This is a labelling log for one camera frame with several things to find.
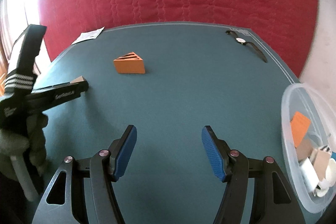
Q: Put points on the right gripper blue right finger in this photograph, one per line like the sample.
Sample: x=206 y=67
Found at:
x=273 y=198

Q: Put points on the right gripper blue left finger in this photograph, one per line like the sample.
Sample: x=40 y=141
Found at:
x=64 y=198

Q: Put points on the light wooden cube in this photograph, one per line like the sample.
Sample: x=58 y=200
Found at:
x=78 y=80

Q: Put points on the white ceramic cup holder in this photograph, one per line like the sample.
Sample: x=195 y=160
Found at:
x=328 y=181

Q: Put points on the orange wedge block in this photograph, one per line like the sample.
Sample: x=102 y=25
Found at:
x=130 y=63
x=299 y=126

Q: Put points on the gloved left hand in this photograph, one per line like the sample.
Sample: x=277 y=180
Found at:
x=13 y=144

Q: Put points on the blue card in bowl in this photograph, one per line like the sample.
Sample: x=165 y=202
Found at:
x=333 y=156

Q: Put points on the white paper label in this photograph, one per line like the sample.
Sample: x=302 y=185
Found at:
x=88 y=35

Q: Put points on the clear plastic bowl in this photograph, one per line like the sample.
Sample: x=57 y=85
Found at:
x=308 y=101

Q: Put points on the green cutting mat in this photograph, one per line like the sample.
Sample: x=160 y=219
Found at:
x=196 y=76

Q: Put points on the black wristwatch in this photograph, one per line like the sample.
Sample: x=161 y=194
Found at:
x=247 y=44

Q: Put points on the white handle pole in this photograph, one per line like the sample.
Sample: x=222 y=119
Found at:
x=23 y=177

